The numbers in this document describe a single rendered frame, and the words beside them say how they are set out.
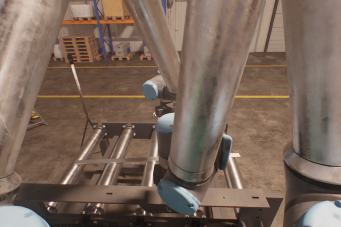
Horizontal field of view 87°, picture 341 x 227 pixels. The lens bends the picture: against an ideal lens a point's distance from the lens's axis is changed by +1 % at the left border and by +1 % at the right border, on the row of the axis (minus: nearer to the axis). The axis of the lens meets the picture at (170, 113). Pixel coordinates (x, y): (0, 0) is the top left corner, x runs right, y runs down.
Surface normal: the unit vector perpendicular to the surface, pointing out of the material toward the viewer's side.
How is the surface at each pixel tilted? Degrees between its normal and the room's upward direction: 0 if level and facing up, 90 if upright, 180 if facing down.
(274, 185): 0
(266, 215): 90
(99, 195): 0
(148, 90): 90
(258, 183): 0
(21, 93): 95
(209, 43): 91
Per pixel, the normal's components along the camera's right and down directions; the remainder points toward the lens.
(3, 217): 0.06, -0.85
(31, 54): 0.88, 0.20
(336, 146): -0.41, 0.43
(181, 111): -0.85, 0.23
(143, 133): -0.04, 0.50
